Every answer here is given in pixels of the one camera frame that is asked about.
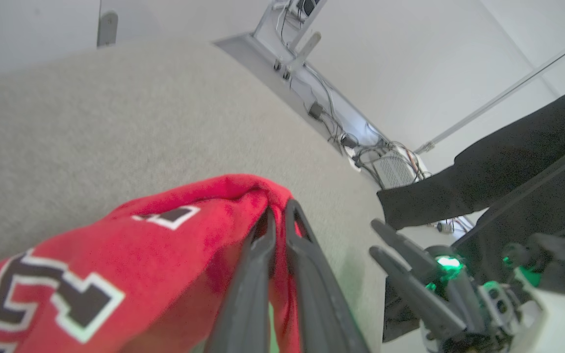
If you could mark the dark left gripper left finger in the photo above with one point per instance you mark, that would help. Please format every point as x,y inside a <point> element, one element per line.
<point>245,304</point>

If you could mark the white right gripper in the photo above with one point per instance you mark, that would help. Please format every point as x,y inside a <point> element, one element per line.
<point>552,323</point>

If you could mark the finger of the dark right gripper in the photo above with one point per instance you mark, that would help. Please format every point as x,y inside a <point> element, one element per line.
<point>410,252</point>

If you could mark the black fabric cover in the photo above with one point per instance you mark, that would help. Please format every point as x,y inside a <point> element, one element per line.
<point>508,166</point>

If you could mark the white metal stand frame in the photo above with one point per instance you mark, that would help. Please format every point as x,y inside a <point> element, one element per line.
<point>287,29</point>

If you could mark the red Bulls jersey shirt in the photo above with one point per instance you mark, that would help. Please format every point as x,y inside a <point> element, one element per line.
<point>130,274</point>

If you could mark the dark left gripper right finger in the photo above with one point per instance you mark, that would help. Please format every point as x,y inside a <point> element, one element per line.
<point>319,304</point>

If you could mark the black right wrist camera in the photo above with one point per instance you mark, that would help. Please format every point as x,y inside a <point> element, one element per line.
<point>557,260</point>

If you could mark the black power adapter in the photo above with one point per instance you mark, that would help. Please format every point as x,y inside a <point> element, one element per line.
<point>316,110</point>
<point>349,140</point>

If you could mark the white perforated computer case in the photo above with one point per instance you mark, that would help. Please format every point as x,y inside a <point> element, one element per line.
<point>396,169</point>

